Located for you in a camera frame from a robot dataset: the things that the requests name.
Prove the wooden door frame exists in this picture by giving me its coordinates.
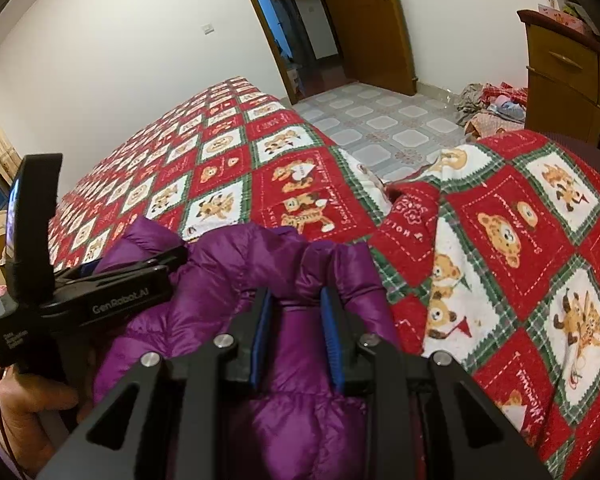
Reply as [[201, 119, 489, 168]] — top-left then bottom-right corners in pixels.
[[231, 0, 346, 106]]

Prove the pile of clothes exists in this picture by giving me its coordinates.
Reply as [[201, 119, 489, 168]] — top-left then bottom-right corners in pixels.
[[455, 81, 531, 141]]

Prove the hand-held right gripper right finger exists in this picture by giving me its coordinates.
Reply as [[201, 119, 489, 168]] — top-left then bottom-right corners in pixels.
[[320, 286, 556, 480]]

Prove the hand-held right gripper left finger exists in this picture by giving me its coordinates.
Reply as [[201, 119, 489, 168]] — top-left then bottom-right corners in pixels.
[[47, 287, 273, 480]]

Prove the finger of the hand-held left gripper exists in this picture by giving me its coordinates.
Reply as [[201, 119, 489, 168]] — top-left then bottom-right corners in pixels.
[[55, 244, 188, 281]]

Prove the pink printed box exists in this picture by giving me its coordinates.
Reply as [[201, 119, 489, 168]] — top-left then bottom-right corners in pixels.
[[537, 4, 595, 36]]

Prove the white cardboard box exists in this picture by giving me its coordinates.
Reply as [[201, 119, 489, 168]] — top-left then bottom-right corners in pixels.
[[285, 62, 304, 96]]

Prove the purple down jacket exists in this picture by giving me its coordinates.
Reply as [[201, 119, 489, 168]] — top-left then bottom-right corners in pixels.
[[92, 216, 401, 480]]

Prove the person's left hand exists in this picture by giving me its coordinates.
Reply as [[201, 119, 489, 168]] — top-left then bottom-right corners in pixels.
[[0, 372, 79, 478]]

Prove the red printed bed sheet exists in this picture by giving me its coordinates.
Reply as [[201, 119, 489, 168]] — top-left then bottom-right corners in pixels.
[[0, 76, 600, 480]]

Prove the brown wooden door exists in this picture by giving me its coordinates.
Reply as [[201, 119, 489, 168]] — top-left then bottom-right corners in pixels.
[[307, 0, 418, 97]]

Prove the brown wooden cabinet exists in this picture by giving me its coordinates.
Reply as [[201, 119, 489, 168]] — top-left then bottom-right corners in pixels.
[[517, 9, 600, 148]]

